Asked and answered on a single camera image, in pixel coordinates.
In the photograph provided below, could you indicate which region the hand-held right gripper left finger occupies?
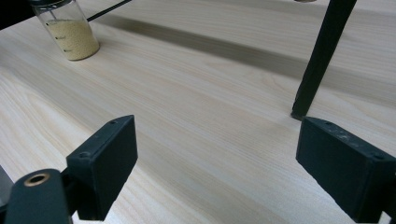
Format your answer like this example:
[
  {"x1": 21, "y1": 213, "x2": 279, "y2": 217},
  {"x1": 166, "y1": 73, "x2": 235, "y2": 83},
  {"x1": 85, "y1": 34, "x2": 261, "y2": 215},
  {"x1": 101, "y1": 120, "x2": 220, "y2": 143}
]
[{"x1": 65, "y1": 114, "x2": 139, "y2": 222}]

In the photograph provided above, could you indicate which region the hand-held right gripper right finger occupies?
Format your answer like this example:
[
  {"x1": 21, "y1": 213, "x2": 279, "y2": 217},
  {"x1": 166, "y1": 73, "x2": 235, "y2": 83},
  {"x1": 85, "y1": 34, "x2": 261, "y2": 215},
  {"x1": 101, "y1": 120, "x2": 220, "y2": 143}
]
[{"x1": 295, "y1": 116, "x2": 396, "y2": 224}]

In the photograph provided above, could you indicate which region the black metal stand leg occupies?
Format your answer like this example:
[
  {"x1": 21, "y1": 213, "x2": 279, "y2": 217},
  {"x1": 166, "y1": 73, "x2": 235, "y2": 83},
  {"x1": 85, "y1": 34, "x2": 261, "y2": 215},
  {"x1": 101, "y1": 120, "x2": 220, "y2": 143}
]
[{"x1": 290, "y1": 0, "x2": 359, "y2": 121}]

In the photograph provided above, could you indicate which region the thin black rod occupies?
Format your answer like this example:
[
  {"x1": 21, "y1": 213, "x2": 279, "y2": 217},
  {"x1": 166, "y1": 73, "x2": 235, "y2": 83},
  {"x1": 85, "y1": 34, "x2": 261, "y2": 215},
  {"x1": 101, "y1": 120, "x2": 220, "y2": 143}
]
[{"x1": 86, "y1": 0, "x2": 134, "y2": 23}]

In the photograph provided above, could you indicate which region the glass jar of pale grains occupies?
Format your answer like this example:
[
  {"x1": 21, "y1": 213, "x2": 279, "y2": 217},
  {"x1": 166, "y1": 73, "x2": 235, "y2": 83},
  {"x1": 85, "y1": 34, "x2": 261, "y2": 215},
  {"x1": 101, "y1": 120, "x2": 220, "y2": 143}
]
[{"x1": 30, "y1": 0, "x2": 101, "y2": 62}]

